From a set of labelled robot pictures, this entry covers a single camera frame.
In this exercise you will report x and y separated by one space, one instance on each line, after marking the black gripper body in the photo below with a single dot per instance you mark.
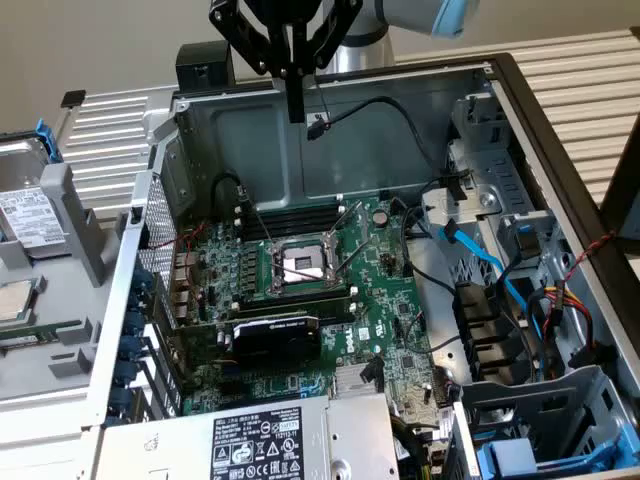
295 11

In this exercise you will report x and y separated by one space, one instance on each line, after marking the CPU socket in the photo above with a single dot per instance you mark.
300 262

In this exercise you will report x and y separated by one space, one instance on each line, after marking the white barcode tag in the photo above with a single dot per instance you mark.
445 422

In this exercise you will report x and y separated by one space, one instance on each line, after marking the round coin battery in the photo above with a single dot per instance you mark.
381 216

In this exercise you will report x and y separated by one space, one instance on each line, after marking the hard disk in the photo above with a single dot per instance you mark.
30 220

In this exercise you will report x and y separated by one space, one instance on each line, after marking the silver CPU chip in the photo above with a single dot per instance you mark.
15 300

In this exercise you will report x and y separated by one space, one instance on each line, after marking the installed green RAM stick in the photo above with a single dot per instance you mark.
295 301

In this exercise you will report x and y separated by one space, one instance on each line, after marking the grey plastic drive bracket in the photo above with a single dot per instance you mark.
435 207

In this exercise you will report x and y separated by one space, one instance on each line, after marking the green Dell motherboard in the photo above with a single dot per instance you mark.
380 320

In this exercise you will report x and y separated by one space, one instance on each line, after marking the open grey PC case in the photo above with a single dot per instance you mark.
250 150

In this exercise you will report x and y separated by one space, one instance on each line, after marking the empty blue disk carrier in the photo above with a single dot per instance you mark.
507 457

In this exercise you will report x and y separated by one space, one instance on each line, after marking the empty black RAM slot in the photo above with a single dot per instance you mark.
290 215
290 229

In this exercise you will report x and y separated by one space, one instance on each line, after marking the loose green RAM stick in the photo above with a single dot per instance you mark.
30 334

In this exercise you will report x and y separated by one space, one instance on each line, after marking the metal locking lever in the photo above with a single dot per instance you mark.
300 272
257 220

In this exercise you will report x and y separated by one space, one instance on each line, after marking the black box on table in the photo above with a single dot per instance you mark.
205 65

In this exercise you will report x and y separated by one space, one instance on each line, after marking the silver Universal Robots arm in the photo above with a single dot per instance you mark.
365 55

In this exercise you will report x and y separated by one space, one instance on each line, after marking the silver power supply unit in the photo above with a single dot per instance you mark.
200 440

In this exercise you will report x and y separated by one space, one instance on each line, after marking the grey disk bay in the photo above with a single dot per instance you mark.
500 400

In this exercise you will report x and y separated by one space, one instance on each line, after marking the silver finned heatsink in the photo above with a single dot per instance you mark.
347 380

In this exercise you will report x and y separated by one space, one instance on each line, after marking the grey parts rack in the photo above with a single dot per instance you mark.
60 310

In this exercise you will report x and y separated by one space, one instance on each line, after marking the blue expansion slot latch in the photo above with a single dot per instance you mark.
131 322

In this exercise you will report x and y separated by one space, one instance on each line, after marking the black graphics card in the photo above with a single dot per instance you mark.
280 342

